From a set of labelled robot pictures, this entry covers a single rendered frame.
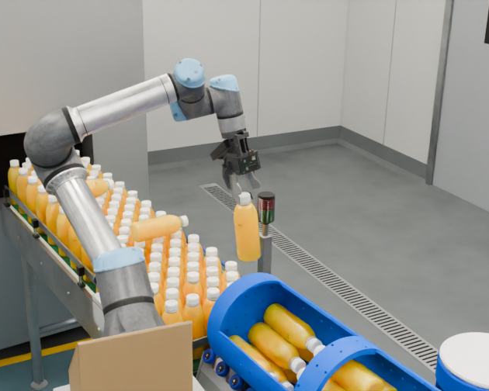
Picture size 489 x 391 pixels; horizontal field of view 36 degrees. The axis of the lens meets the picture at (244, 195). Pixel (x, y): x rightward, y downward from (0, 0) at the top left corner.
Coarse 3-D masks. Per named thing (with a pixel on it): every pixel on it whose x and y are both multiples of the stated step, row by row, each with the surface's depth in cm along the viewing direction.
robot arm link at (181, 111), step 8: (208, 88) 202; (208, 96) 200; (176, 104) 199; (184, 104) 196; (192, 104) 196; (200, 104) 198; (208, 104) 200; (176, 112) 199; (184, 112) 200; (192, 112) 200; (200, 112) 201; (208, 112) 202; (176, 120) 201; (184, 120) 203
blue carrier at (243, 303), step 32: (256, 288) 216; (288, 288) 209; (224, 320) 213; (256, 320) 220; (320, 320) 211; (224, 352) 205; (320, 352) 179; (352, 352) 177; (384, 352) 181; (256, 384) 193; (320, 384) 174; (416, 384) 181
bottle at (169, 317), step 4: (164, 312) 224; (168, 312) 222; (172, 312) 222; (176, 312) 223; (164, 316) 223; (168, 316) 222; (172, 316) 222; (176, 316) 223; (180, 316) 224; (164, 320) 223; (168, 320) 222; (172, 320) 222; (176, 320) 222; (180, 320) 223; (168, 324) 222
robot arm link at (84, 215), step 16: (64, 160) 188; (80, 160) 194; (48, 176) 189; (64, 176) 189; (80, 176) 191; (48, 192) 192; (64, 192) 188; (80, 192) 188; (64, 208) 188; (80, 208) 186; (96, 208) 188; (80, 224) 185; (96, 224) 185; (80, 240) 186; (96, 240) 183; (112, 240) 184; (96, 256) 182
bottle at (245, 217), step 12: (240, 204) 215; (252, 204) 217; (240, 216) 215; (252, 216) 215; (240, 228) 216; (252, 228) 216; (240, 240) 218; (252, 240) 218; (240, 252) 220; (252, 252) 219
